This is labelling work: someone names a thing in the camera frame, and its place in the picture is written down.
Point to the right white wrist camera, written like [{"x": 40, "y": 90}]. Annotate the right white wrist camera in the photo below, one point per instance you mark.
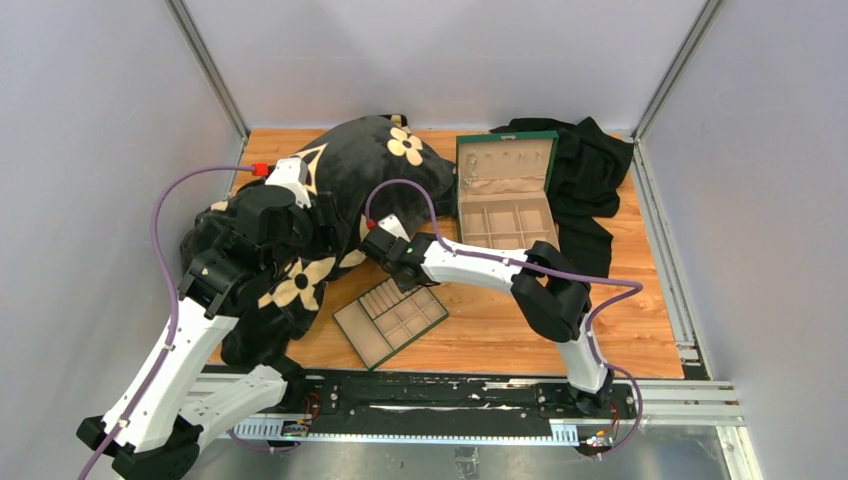
[{"x": 390, "y": 224}]

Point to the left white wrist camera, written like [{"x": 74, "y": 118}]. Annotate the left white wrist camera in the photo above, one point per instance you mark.
[{"x": 288, "y": 175}]

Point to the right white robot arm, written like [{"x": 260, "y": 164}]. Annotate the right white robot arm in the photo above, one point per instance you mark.
[{"x": 554, "y": 301}]

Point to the green jewelry box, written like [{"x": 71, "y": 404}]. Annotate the green jewelry box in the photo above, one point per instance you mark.
[{"x": 502, "y": 189}]

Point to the black mounting base plate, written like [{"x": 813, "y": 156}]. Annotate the black mounting base plate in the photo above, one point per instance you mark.
[{"x": 443, "y": 404}]

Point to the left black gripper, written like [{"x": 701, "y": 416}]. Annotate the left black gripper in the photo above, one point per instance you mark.
[{"x": 303, "y": 213}]

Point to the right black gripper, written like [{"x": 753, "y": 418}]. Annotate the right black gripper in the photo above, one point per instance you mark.
[{"x": 402, "y": 286}]

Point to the green jewelry tray insert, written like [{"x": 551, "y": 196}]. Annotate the green jewelry tray insert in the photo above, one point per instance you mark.
[{"x": 386, "y": 319}]

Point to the black cloth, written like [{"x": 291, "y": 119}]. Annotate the black cloth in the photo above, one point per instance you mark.
[{"x": 588, "y": 168}]

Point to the black blanket with beige flowers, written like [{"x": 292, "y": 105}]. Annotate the black blanket with beige flowers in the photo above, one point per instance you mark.
[{"x": 372, "y": 166}]

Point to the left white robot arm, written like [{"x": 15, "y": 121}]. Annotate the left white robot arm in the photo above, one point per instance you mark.
[{"x": 153, "y": 431}]

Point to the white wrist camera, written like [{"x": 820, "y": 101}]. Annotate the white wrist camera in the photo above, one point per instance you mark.
[
  {"x": 390, "y": 224},
  {"x": 288, "y": 175}
]

